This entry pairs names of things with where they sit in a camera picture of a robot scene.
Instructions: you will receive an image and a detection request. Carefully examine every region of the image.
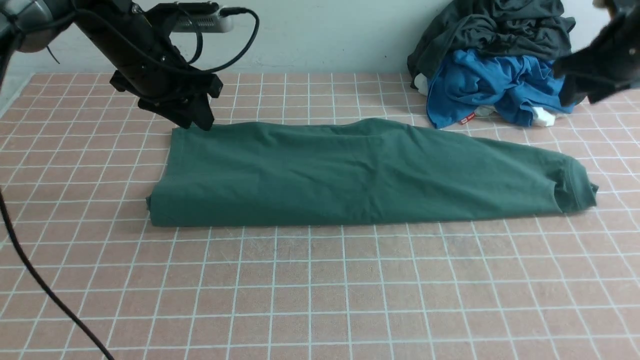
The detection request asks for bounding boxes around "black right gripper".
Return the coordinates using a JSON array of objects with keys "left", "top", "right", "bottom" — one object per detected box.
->
[{"left": 552, "top": 0, "right": 640, "bottom": 107}]

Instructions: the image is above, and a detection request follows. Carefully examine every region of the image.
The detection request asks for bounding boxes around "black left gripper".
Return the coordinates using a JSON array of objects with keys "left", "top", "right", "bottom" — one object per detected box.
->
[{"left": 75, "top": 0, "right": 223, "bottom": 132}]

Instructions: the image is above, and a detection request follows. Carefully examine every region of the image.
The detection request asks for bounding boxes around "green long-sleeve shirt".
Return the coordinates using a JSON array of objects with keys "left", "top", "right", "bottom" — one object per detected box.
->
[{"left": 146, "top": 118, "right": 599, "bottom": 228}]

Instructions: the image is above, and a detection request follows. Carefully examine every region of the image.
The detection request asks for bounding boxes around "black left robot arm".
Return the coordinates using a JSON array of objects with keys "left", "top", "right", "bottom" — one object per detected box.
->
[{"left": 1, "top": 0, "right": 223, "bottom": 131}]

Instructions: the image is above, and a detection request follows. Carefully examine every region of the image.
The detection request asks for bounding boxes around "dark grey crumpled garment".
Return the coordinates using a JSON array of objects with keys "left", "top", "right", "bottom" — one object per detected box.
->
[{"left": 406, "top": 0, "right": 576, "bottom": 79}]

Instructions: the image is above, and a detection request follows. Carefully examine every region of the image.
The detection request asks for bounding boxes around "blue crumpled garment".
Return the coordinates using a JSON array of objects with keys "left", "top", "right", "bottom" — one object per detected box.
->
[{"left": 426, "top": 48, "right": 576, "bottom": 129}]

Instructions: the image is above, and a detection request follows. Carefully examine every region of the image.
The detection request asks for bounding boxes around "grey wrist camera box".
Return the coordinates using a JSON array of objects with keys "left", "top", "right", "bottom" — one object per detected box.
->
[{"left": 171, "top": 1, "right": 234, "bottom": 34}]

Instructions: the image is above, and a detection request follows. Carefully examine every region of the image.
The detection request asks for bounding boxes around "black cable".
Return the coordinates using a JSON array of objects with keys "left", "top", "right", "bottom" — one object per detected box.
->
[{"left": 0, "top": 7, "right": 261, "bottom": 360}]

